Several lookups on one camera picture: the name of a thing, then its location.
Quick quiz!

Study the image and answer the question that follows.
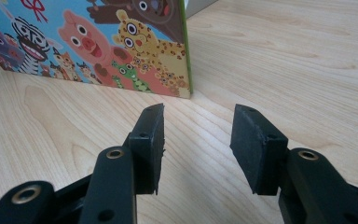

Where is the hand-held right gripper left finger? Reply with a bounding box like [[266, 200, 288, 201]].
[[78, 103, 166, 224]]

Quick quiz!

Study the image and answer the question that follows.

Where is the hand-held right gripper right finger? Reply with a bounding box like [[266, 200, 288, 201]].
[[229, 104, 358, 224]]

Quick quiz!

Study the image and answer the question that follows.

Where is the colourful animal picture book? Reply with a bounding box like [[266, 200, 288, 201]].
[[0, 0, 195, 100]]

